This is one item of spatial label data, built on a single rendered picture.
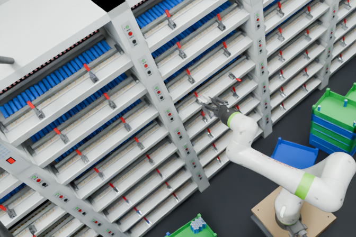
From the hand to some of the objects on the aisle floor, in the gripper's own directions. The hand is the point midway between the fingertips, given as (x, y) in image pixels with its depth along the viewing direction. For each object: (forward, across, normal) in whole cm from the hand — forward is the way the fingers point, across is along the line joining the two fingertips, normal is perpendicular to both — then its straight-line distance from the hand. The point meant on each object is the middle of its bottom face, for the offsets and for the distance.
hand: (204, 100), depth 171 cm
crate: (-5, +47, -100) cm, 110 cm away
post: (+32, -91, -92) cm, 134 cm away
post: (+33, -21, -93) cm, 100 cm away
